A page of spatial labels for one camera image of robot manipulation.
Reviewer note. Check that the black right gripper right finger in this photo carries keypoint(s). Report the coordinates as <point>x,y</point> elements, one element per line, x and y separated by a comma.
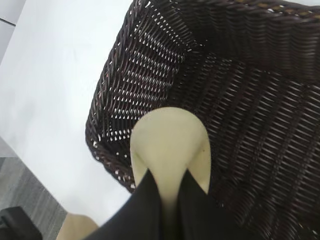
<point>197,217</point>

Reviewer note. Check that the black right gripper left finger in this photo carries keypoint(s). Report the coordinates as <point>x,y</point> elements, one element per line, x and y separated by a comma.
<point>142,217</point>

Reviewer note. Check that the pale yellow egg yolk pastry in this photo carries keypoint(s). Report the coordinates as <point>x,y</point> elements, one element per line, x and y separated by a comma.
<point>170,140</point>

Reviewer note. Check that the dark brown wicker basket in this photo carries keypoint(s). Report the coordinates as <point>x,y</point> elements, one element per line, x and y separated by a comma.
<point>250,100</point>

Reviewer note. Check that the beige rounded object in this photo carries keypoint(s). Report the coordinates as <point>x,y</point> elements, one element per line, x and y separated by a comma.
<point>77,227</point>

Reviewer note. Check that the black box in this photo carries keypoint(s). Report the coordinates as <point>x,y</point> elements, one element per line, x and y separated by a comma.
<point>17,225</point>

